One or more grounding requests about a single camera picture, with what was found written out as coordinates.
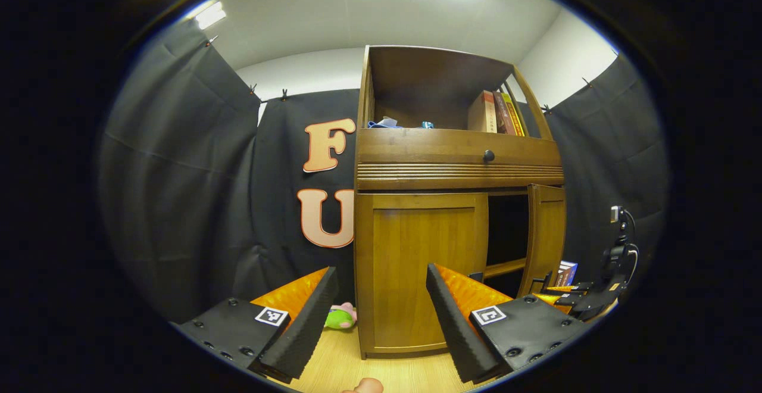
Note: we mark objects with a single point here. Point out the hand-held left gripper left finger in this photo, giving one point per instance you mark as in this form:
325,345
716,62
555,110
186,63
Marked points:
306,327

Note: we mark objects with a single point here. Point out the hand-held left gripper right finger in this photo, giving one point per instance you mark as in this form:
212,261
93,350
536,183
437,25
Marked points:
455,333

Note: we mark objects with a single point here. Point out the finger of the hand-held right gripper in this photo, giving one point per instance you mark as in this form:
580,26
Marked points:
562,289
550,299

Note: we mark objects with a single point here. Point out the wooden cabinet door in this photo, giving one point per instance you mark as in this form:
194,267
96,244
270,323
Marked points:
547,232
411,262

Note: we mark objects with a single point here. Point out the wooden double-door shoe cabinet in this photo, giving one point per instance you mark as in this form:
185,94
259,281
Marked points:
434,83

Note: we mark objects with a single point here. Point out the wooden cabinet drawer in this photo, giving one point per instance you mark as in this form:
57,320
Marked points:
417,149

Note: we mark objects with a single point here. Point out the blue standing book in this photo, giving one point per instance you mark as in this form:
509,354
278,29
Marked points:
572,271

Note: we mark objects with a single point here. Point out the green plush toy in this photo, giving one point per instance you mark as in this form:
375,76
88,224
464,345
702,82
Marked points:
340,317

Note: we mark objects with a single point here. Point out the tan book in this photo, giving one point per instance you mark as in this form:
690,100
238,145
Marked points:
481,113

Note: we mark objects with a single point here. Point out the black backdrop cloth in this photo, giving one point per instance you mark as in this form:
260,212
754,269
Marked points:
178,172

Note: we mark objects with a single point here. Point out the blue cloth item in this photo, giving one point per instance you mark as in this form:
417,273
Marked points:
384,123

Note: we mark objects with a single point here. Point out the small ceiling light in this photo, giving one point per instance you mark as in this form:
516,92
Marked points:
210,16

